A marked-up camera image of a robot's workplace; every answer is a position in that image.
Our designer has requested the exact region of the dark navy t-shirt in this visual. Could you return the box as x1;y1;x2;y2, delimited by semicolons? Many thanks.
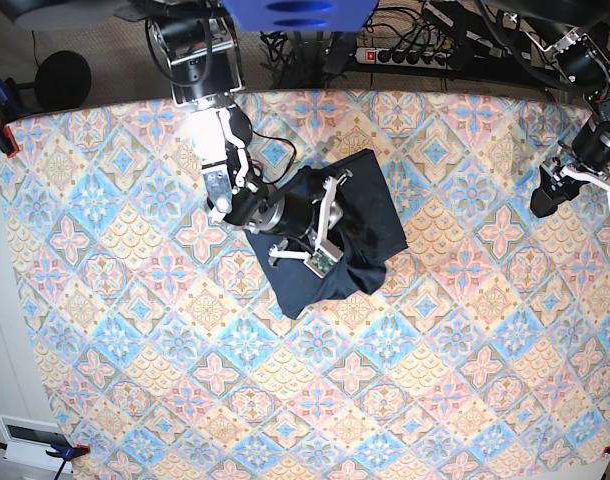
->
245;149;407;320

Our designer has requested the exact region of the blue clamp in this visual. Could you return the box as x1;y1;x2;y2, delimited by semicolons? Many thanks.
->
0;77;22;158
0;441;90;479

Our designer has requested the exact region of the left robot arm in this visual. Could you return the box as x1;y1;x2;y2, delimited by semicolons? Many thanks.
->
475;1;610;218

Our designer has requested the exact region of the blue clamp lower left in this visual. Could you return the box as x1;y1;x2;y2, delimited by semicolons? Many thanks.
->
0;441;90;479

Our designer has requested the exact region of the white power strip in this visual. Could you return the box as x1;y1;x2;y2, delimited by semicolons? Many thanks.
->
354;47;450;70

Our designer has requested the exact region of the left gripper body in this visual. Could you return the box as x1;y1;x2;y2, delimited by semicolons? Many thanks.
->
539;119;610;210

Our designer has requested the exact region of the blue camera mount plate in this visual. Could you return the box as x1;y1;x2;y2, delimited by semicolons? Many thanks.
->
222;0;377;33

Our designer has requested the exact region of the black round stool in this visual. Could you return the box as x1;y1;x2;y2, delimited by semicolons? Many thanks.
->
34;50;92;112

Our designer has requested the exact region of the patterned tile tablecloth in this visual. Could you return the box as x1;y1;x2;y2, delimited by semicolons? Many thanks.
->
0;91;610;479

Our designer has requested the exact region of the blue clamp upper left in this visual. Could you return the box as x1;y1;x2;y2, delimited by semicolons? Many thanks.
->
0;77;22;158

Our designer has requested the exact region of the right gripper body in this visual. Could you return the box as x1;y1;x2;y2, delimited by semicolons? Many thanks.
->
266;169;353;277

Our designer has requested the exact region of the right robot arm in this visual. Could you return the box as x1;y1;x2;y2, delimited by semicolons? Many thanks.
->
134;1;352;278

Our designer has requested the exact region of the white wall outlet box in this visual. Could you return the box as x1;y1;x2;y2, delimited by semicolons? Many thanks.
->
0;414;68;473

